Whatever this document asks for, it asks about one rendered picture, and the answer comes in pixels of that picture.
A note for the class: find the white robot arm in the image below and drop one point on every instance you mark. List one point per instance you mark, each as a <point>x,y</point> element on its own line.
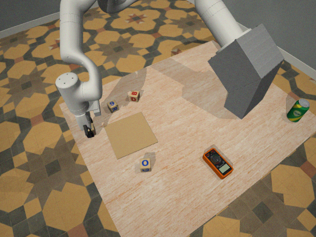
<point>81,96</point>

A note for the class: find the tan mat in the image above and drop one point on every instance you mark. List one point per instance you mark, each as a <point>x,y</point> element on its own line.
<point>129,135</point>

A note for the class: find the green drink can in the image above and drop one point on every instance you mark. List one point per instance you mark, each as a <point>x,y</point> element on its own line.
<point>298,110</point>

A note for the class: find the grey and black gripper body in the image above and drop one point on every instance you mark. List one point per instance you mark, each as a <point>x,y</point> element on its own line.
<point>83,119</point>

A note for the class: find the orange digital multimeter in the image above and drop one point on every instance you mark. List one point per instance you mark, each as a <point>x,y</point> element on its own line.
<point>217,163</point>

